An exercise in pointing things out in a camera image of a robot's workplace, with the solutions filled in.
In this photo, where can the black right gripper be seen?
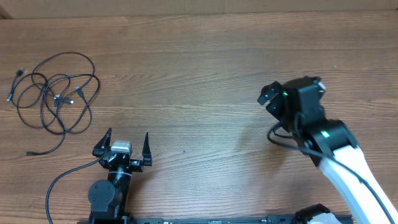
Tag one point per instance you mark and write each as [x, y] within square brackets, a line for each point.
[278, 101]

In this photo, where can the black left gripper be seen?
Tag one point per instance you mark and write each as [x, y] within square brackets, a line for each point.
[121, 158]

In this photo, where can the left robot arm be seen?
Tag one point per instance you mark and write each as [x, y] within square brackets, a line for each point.
[108, 197]

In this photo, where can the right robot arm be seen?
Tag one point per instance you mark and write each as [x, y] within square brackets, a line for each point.
[302, 126]

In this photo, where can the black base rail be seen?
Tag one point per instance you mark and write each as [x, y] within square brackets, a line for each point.
[270, 219]

